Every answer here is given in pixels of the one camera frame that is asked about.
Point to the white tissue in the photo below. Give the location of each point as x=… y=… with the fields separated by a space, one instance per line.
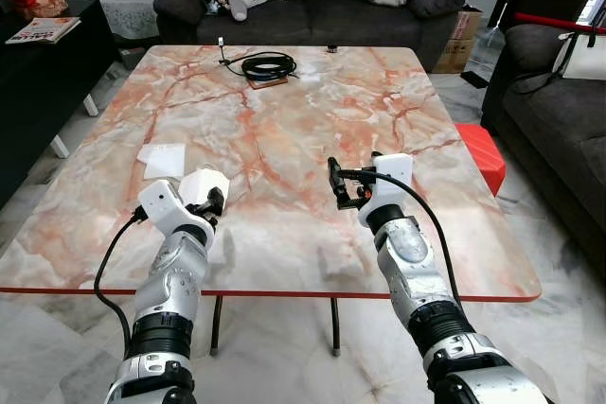
x=203 y=183

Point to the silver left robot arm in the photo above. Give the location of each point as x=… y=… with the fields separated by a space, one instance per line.
x=170 y=290

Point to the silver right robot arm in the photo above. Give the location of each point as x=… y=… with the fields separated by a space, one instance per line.
x=417 y=272

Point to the marble table red edge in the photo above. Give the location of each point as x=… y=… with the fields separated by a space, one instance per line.
x=312 y=130

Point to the flat white paper napkin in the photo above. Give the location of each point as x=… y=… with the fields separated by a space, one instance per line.
x=163 y=160

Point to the brown square coaster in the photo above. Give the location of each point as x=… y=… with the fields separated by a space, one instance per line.
x=268 y=84

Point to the black table leg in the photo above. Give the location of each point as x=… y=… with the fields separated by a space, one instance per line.
x=334 y=324
x=216 y=324

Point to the red plastic stool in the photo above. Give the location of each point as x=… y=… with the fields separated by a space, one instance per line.
x=483 y=153

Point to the dark grey long sofa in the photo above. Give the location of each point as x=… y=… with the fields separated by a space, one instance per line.
x=322 y=21

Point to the brown cardboard box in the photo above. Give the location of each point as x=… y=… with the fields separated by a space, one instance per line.
x=461 y=43

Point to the black low cabinet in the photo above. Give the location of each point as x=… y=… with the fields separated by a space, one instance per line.
x=43 y=92

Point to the dark grey side sofa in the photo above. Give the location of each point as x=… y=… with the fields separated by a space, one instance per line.
x=554 y=130

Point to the white lace covered side table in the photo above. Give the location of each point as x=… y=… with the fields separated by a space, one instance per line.
x=128 y=12

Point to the red and white magazine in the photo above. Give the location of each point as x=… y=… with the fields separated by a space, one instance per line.
x=43 y=30

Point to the red bar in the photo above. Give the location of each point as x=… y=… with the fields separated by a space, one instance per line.
x=559 y=23

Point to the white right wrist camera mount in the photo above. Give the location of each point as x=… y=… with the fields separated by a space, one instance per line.
x=390 y=182

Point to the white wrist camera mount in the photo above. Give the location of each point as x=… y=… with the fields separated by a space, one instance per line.
x=163 y=205
x=390 y=182

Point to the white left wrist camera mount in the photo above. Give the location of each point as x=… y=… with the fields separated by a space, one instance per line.
x=163 y=205

